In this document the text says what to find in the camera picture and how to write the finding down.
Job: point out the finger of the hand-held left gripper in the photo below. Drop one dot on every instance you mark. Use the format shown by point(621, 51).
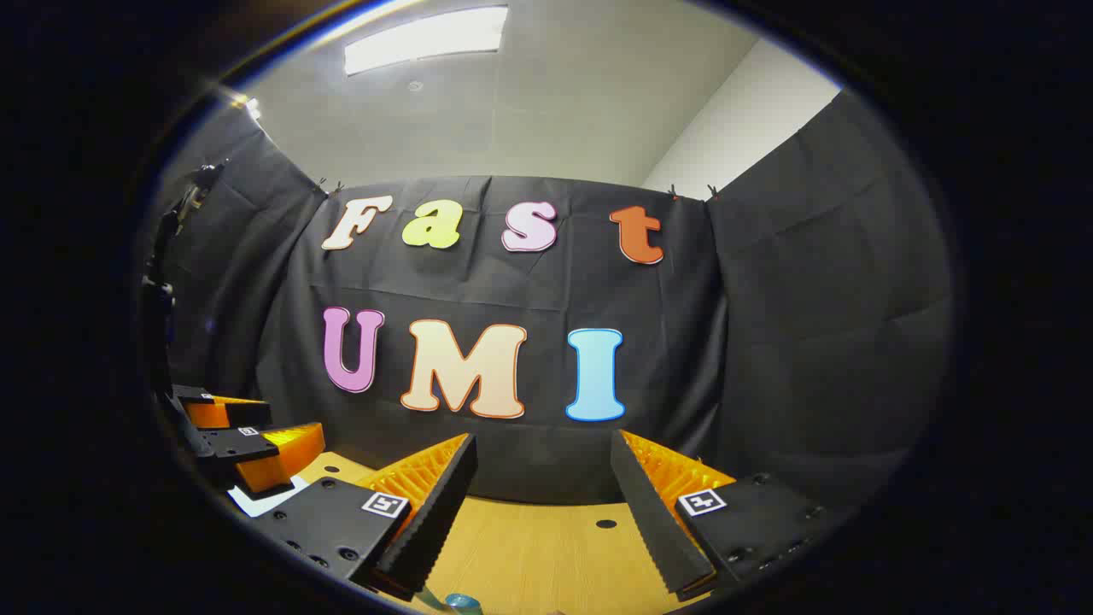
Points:
point(230, 444)
point(226, 414)

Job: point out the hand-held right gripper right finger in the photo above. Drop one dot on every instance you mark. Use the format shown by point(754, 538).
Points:
point(653, 521)

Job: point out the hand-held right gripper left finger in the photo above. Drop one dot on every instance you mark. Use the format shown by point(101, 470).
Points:
point(435, 530)

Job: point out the ceiling light panel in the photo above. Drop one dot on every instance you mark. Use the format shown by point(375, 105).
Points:
point(427, 38)

